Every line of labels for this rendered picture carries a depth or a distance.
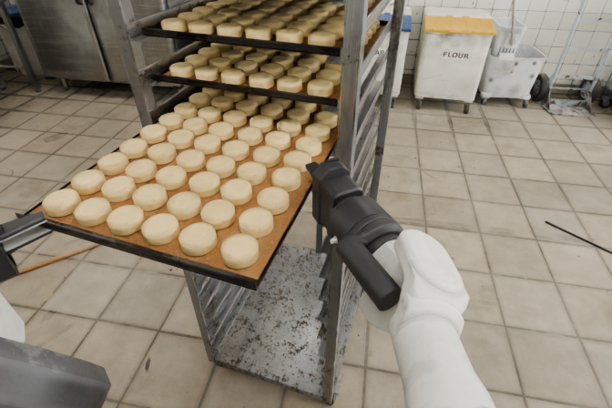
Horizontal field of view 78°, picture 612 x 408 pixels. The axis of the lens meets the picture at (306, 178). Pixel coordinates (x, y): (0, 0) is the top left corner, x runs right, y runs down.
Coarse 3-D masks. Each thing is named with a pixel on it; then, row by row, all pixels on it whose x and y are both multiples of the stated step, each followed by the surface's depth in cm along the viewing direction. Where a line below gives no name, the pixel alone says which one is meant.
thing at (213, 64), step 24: (216, 48) 90; (240, 48) 91; (264, 48) 90; (168, 72) 83; (192, 72) 81; (216, 72) 78; (240, 72) 77; (264, 72) 77; (288, 72) 78; (312, 72) 82; (336, 72) 77; (336, 96) 73
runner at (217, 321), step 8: (232, 288) 144; (240, 288) 146; (232, 296) 143; (224, 304) 140; (232, 304) 140; (216, 312) 134; (224, 312) 138; (216, 320) 135; (208, 328) 130; (216, 328) 132
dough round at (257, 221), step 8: (256, 208) 57; (240, 216) 55; (248, 216) 55; (256, 216) 55; (264, 216) 55; (272, 216) 56; (240, 224) 54; (248, 224) 54; (256, 224) 54; (264, 224) 54; (272, 224) 55; (248, 232) 54; (256, 232) 53; (264, 232) 54
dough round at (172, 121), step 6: (168, 114) 82; (174, 114) 82; (180, 114) 82; (162, 120) 79; (168, 120) 79; (174, 120) 79; (180, 120) 80; (168, 126) 79; (174, 126) 79; (180, 126) 81
